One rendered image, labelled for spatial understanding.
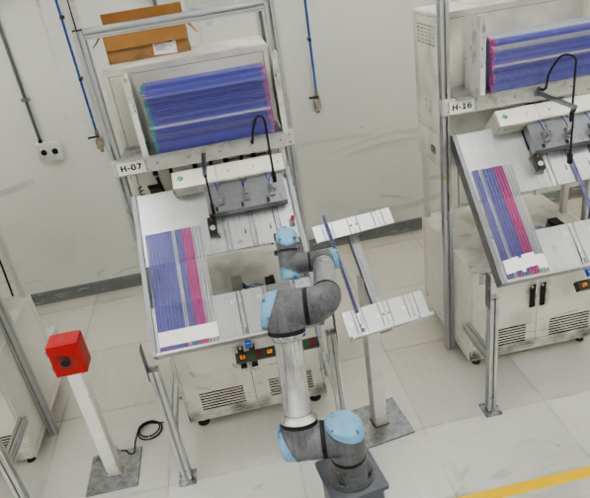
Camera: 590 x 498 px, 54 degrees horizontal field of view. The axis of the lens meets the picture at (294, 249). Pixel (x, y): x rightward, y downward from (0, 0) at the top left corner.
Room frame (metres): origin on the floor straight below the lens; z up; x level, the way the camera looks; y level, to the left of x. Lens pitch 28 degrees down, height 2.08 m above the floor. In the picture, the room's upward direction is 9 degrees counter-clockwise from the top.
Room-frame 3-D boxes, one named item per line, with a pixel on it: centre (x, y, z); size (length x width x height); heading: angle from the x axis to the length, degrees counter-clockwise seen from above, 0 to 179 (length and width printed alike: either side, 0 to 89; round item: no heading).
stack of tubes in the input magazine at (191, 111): (2.43, 0.26, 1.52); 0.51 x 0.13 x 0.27; 95
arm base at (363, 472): (1.32, -0.06, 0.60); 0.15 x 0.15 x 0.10
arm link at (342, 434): (1.32, -0.06, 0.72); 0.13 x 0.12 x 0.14; 86
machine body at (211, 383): (2.54, 0.33, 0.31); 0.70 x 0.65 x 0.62; 95
